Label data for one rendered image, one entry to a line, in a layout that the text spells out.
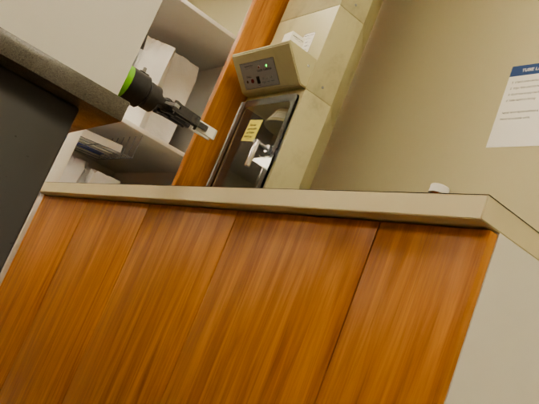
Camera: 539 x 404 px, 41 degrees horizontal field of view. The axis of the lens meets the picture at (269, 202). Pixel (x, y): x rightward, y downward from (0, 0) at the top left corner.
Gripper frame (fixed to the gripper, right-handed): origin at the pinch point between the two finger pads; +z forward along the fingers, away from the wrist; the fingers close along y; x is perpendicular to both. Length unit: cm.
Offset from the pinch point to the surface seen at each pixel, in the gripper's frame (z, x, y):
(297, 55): 16.2, -33.7, -4.6
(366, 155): 66, -26, 10
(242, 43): 16, -44, 33
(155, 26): 26, -79, 153
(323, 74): 27.1, -33.9, -4.6
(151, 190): -6.8, 22.2, 0.0
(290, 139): 24.9, -10.3, -4.9
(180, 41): 40, -80, 150
